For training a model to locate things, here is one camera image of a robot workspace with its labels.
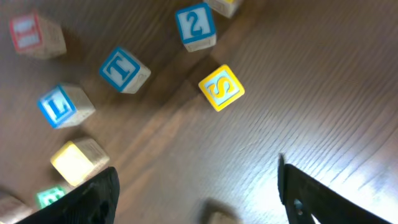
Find green B block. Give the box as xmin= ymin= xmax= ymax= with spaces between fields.
xmin=35 ymin=183 xmax=73 ymax=209

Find red I block upper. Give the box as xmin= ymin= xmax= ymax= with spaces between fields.
xmin=9 ymin=12 xmax=67 ymax=60

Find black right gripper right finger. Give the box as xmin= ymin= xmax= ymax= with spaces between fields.
xmin=277 ymin=154 xmax=387 ymax=224

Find red U block middle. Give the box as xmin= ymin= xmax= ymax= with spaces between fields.
xmin=1 ymin=194 xmax=32 ymax=224

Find blue L block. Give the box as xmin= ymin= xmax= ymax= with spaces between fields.
xmin=37 ymin=84 xmax=96 ymax=129

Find yellow K block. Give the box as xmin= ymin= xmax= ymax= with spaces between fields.
xmin=204 ymin=0 xmax=242 ymax=18

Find yellow block centre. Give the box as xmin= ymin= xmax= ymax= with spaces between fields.
xmin=50 ymin=138 xmax=110 ymax=187

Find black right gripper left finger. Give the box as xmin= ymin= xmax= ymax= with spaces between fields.
xmin=18 ymin=167 xmax=120 ymax=224

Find blue 2 block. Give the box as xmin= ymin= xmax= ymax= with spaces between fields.
xmin=175 ymin=2 xmax=216 ymax=52

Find yellow S block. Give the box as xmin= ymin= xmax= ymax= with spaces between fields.
xmin=198 ymin=64 xmax=245 ymax=111

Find blue P block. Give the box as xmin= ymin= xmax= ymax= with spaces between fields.
xmin=207 ymin=212 xmax=241 ymax=224

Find blue T block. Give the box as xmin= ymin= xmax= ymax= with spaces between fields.
xmin=99 ymin=47 xmax=151 ymax=94

